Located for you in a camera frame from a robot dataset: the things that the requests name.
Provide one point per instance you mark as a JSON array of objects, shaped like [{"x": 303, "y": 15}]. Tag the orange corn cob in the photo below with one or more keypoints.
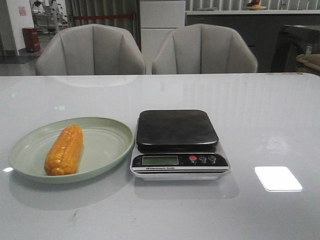
[{"x": 63, "y": 156}]

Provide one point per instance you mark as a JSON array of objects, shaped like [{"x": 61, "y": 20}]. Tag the white cabinet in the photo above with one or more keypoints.
[{"x": 157, "y": 18}]

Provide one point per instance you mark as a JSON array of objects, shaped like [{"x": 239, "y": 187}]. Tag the pink wall notice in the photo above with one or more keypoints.
[{"x": 22, "y": 11}]

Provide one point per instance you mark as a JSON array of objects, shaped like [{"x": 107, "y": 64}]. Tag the red trash bin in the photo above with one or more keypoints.
[{"x": 31, "y": 39}]

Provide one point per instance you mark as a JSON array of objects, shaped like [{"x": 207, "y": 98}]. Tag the grey upholstered chair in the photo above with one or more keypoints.
[
  {"x": 91, "y": 49},
  {"x": 204, "y": 49}
]

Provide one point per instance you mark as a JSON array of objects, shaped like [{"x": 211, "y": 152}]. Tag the black silver kitchen scale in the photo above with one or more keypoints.
[{"x": 177, "y": 144}]

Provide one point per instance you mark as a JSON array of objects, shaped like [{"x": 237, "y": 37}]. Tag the left grey upholstered chair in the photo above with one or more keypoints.
[{"x": 91, "y": 49}]

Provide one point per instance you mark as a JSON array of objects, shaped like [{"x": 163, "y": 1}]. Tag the red barrier belt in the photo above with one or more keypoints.
[{"x": 104, "y": 17}]

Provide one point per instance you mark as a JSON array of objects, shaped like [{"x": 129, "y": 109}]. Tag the fruit plate on counter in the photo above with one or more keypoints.
[{"x": 255, "y": 5}]

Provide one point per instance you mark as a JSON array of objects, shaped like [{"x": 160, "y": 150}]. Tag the grey counter with white top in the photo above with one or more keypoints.
[{"x": 258, "y": 28}]

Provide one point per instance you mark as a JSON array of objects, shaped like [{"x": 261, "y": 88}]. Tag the right grey upholstered chair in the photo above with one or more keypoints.
[{"x": 204, "y": 49}]

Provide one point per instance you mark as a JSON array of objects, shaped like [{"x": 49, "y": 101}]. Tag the dark appliance at right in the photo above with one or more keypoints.
[{"x": 294, "y": 40}]

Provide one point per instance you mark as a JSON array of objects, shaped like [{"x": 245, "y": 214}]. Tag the beige cushion at right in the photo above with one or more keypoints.
[{"x": 308, "y": 64}]

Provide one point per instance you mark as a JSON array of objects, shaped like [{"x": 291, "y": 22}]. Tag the light green plate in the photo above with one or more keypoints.
[{"x": 106, "y": 142}]

